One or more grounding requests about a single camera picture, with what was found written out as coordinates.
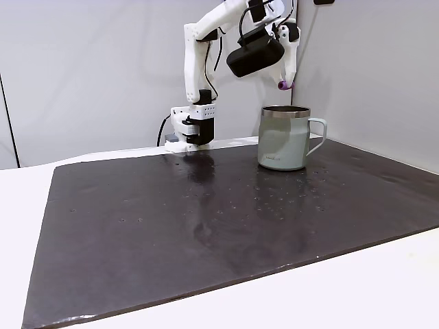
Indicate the purple ribbed pen grip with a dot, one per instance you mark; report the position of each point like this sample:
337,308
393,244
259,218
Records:
285,85

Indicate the pale green metal mug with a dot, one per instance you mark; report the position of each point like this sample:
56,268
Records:
284,140

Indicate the grey table clamp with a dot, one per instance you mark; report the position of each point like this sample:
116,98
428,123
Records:
171,138

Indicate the black table mat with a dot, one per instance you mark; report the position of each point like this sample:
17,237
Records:
205,233

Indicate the black oval camera box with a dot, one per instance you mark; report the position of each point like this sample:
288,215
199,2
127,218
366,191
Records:
255,58

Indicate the black wall fixture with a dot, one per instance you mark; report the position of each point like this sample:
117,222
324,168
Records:
324,1

